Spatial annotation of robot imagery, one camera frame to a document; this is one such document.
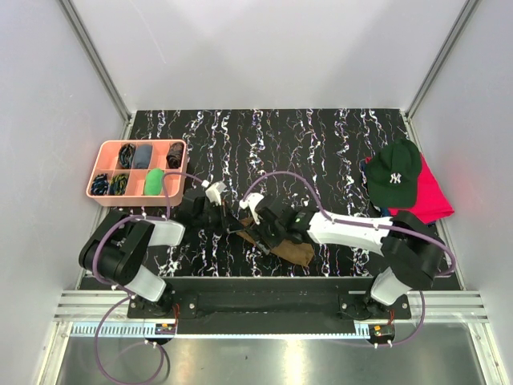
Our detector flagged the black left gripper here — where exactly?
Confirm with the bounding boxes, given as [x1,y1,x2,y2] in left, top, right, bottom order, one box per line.
[194,201,244,234]

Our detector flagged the brown fabric napkin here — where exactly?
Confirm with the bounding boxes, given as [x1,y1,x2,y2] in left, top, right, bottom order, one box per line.
[236,217,314,267]

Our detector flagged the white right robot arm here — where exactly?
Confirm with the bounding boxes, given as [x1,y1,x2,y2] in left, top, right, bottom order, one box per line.
[240,192,443,318]

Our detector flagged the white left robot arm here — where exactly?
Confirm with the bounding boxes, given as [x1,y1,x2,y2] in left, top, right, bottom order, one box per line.
[79,182,244,318]

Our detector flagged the black yellow patterned roll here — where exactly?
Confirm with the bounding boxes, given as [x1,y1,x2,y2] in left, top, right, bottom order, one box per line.
[109,173,129,196]

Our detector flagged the black multicolour patterned roll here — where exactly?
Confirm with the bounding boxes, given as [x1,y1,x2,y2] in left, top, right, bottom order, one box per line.
[118,143,136,169]

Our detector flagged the black blue patterned roll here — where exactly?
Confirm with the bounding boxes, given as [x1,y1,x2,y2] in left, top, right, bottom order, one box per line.
[90,173,110,196]

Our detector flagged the green rolled cloth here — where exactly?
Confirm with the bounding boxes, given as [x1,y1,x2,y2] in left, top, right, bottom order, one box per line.
[143,168,164,196]

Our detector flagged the dark paisley rolled cloth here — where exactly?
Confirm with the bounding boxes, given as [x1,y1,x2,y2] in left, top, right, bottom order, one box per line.
[166,142,184,169]

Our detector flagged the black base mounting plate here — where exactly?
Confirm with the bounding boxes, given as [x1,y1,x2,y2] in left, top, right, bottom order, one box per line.
[127,278,411,338]

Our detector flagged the grey-blue rolled cloth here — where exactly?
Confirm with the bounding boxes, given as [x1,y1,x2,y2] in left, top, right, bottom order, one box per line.
[132,144,152,169]

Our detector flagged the pink divided organizer tray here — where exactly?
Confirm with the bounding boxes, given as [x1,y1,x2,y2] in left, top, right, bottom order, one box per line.
[86,140,188,207]

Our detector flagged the blue small object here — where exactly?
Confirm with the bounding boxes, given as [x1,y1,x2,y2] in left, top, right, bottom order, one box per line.
[379,207,393,217]

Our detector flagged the dark green baseball cap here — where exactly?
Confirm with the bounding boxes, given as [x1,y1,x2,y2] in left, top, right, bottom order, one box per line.
[365,139,422,209]

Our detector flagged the pink red folded cloth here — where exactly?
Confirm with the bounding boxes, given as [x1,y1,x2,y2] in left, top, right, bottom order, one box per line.
[403,155,454,225]

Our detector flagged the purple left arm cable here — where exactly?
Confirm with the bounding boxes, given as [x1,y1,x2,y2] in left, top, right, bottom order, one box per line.
[91,171,209,382]

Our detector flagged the aluminium frame rail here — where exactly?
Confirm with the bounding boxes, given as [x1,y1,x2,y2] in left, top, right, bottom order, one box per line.
[54,290,487,324]

